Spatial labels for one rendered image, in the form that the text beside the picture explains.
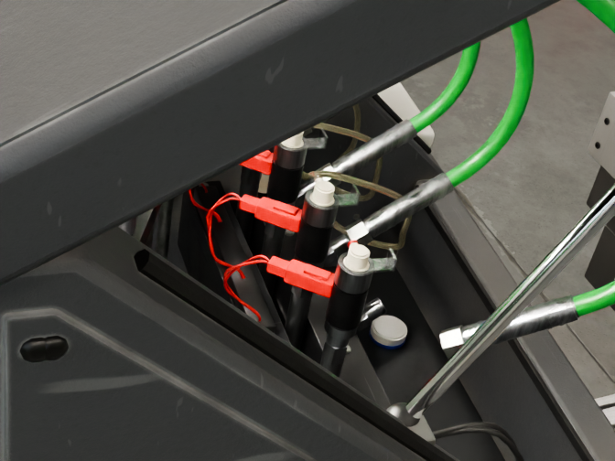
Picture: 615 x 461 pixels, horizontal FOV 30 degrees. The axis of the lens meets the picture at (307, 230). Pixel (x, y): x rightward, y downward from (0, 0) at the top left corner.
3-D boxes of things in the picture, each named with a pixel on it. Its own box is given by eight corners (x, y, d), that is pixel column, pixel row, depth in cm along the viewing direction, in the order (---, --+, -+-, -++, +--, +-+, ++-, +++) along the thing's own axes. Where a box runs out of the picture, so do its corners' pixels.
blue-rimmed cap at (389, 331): (411, 348, 123) (414, 337, 122) (376, 351, 121) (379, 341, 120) (396, 322, 125) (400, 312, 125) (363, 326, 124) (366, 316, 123)
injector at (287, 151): (297, 326, 111) (336, 148, 98) (249, 331, 109) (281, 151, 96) (288, 305, 113) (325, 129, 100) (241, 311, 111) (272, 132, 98)
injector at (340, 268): (354, 452, 100) (405, 270, 87) (300, 460, 98) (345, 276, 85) (343, 428, 102) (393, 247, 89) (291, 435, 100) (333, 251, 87)
